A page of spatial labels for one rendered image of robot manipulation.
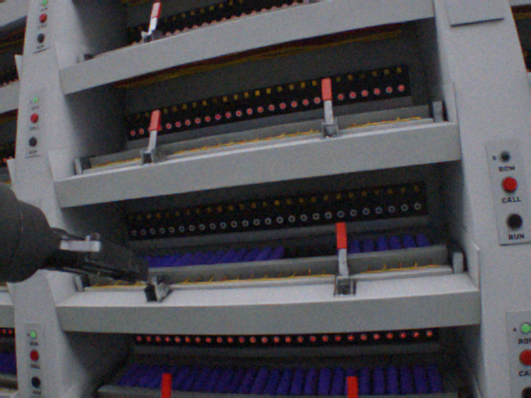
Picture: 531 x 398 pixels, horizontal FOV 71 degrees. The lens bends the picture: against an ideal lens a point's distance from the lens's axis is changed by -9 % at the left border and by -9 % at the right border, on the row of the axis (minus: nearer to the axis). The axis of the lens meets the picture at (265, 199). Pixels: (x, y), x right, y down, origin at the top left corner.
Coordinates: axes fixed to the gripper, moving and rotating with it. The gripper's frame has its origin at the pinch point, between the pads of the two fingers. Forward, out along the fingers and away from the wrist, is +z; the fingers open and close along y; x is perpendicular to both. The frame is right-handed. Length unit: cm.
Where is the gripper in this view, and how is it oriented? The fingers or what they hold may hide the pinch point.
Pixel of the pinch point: (124, 267)
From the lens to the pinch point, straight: 54.0
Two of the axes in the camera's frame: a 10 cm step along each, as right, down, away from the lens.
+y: 9.6, -1.0, -2.7
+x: -0.2, -9.5, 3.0
